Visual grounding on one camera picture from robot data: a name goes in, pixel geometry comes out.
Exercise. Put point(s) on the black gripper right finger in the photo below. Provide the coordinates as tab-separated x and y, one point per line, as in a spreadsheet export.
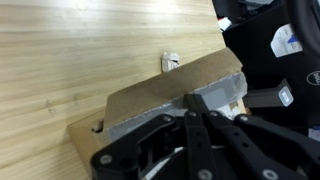
253	143

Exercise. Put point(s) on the brown cardboard box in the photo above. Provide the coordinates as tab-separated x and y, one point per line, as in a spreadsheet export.
166	85

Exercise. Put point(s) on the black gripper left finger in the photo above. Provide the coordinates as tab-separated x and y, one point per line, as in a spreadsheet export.
140	150

